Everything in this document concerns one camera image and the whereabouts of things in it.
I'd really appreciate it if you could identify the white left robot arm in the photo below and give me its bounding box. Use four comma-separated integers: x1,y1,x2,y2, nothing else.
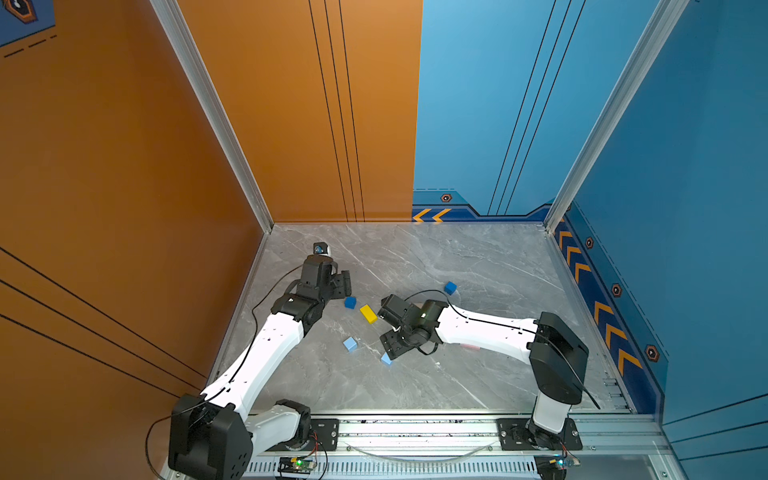
167,242,352,479

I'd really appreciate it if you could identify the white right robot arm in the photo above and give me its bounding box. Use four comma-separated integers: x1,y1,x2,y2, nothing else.
378,294,589,452

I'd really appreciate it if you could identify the yellow wood block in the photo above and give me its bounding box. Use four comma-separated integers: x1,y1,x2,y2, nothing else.
360,305,379,324

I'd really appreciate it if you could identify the light blue cube left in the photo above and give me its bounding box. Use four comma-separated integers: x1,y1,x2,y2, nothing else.
343,337,358,352

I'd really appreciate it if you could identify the left circuit board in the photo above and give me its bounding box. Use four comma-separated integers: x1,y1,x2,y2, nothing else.
277,456,318,478

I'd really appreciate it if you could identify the circuit board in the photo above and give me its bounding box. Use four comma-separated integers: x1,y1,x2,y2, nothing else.
549,454,581,470
277,456,318,478

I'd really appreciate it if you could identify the right circuit board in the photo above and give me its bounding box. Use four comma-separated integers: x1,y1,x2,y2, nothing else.
549,454,581,470

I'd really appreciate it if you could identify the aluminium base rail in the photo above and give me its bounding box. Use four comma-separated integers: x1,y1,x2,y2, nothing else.
243,411,686,479

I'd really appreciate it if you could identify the aluminium corner post left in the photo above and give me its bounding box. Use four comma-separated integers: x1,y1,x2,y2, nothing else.
150,0,274,235

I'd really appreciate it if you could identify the aluminium corner post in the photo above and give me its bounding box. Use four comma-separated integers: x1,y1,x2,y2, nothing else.
150,0,274,235
543,0,689,235

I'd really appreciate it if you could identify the aluminium corner post right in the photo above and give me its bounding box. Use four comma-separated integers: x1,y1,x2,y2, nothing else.
543,0,689,235

